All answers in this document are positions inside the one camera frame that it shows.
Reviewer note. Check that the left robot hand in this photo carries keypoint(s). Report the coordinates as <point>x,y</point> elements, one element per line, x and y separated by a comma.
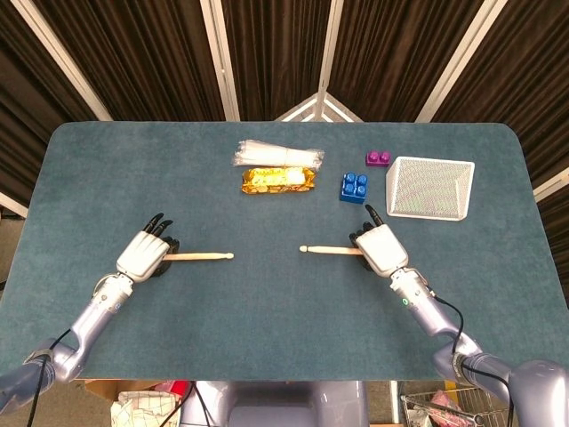
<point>142,255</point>

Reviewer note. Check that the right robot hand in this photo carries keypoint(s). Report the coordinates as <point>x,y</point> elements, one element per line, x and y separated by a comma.
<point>382,251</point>

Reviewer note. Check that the wooden drumstick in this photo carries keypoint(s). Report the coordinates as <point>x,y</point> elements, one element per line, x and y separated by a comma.
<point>200,256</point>
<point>329,250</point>

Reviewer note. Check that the right lavender robot arm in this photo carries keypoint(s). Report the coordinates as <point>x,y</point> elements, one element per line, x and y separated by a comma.
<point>427,316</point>

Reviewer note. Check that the left lavender robot arm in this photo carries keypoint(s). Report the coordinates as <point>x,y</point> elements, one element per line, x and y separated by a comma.
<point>89,320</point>

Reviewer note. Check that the blue building block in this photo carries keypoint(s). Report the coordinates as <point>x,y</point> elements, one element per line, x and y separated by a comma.
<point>354,189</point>

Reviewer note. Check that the white mesh basket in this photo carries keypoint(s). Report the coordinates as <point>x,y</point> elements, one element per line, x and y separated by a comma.
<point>429,191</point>

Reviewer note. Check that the purple building block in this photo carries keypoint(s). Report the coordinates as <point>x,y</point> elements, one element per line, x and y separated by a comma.
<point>378,158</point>

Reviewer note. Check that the gold foil snack package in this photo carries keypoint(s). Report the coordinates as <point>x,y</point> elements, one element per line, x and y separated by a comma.
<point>278,180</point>

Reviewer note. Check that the teal felt table mat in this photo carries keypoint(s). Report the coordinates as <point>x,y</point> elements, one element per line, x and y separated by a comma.
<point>275,320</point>

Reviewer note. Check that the red package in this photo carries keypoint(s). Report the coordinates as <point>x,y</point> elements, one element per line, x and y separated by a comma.
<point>175,388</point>

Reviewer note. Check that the cardboard box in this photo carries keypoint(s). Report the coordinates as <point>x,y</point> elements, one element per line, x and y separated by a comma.
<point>106,388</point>

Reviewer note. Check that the white checked cloth bag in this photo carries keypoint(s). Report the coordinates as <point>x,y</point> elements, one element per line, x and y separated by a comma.
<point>142,411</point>

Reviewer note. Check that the pink package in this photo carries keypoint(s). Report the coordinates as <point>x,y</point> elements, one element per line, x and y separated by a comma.
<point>444,402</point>

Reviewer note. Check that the lavender robot torso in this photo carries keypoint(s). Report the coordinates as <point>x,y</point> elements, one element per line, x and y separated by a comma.
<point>275,405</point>

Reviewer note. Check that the dark brown pleated curtain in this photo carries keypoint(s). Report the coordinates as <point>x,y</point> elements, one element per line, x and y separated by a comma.
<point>146,53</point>

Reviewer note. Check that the white metal frame bar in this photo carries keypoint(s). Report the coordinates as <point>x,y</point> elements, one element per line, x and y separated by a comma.
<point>551,189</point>
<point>11,205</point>

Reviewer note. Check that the white metal frame post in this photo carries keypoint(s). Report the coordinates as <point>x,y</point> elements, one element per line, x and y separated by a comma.
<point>64,62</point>
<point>220,62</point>
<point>456,62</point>

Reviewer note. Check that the white forked frame post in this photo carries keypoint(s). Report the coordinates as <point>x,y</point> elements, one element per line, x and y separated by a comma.
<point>331,44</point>

